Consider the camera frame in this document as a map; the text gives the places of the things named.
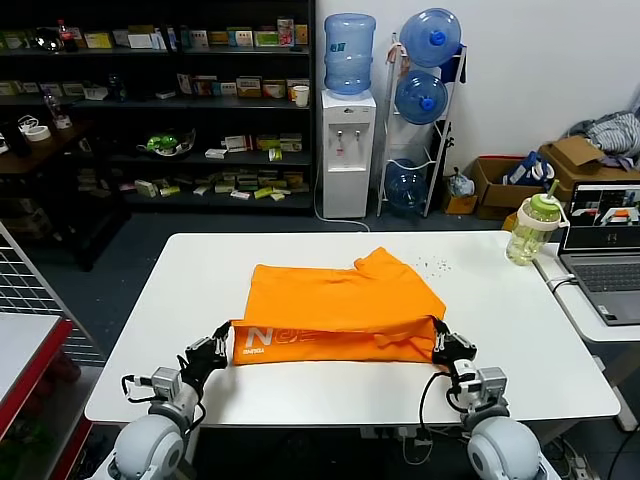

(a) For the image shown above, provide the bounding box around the blue shopping bag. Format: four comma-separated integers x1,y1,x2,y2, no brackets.
502,151,556,190

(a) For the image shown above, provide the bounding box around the shiny black dome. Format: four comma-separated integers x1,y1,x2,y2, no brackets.
32,27,64,53

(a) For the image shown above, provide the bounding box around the black object beside rack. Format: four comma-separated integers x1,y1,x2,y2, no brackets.
439,121,455,166

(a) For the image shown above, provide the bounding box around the pile of grey clothes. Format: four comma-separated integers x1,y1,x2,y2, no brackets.
567,112,640,171

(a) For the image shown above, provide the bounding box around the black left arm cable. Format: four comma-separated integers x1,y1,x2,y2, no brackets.
119,374,152,402

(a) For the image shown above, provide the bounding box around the open brown cardboard box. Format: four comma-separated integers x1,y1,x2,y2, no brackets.
472,156,544,221

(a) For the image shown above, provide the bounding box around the green-lidded clear drinking bottle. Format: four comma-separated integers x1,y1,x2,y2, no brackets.
505,178,571,267

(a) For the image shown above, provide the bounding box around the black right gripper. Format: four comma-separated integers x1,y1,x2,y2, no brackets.
430,319,480,396

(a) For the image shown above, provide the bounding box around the white side table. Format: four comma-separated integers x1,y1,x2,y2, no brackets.
532,242,640,432

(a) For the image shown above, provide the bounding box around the white wire jug rack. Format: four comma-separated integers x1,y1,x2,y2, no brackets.
375,32,469,219

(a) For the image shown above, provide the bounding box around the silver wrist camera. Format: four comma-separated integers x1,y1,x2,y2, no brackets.
479,367,509,404
149,367,184,401

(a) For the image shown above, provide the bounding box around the grey open laptop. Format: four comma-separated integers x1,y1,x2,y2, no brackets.
557,180,640,327

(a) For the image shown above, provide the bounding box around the green and white bowl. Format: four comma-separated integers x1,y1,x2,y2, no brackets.
136,128,197,160

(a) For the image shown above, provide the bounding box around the white wire grid panel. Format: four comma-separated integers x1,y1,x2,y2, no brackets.
0,222,104,361

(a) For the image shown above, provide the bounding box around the brown wooden table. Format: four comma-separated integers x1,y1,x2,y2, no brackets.
0,119,132,272

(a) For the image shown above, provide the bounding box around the grey trash bag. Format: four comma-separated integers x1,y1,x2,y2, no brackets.
447,167,476,199

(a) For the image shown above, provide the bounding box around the upright blue water jug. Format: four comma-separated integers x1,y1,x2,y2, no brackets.
323,13,377,97

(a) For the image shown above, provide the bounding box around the clear plastic water bottle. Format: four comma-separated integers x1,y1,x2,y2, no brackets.
43,92,72,130

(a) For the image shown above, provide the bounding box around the large brown cardboard box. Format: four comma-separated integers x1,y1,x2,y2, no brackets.
538,135,640,201

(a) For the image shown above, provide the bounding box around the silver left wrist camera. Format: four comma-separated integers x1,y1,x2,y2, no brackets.
149,367,184,401

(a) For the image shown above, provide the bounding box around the black shelf unit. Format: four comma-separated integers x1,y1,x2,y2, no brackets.
0,0,317,216

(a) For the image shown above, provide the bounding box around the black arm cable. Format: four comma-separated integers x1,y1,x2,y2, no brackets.
418,371,454,437
119,374,152,402

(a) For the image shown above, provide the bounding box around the orange t-shirt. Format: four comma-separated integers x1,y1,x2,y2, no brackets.
228,246,448,366

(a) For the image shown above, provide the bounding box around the white power strip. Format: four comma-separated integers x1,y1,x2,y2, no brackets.
359,425,436,442

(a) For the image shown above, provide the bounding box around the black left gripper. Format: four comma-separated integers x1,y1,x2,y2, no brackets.
184,322,236,386

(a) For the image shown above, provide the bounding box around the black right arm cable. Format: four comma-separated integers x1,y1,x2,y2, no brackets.
418,371,454,437

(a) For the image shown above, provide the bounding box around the small yellow cardboard box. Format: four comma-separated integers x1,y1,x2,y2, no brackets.
443,192,479,216

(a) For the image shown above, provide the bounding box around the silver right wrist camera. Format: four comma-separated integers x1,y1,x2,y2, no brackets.
479,367,509,404

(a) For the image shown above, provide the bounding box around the red-edged white table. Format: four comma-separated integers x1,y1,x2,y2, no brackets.
0,312,76,441

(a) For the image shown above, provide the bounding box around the white water dispenser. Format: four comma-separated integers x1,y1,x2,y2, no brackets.
320,91,377,220

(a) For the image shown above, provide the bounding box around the white dispenser power cable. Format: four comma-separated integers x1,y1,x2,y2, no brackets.
312,169,372,234

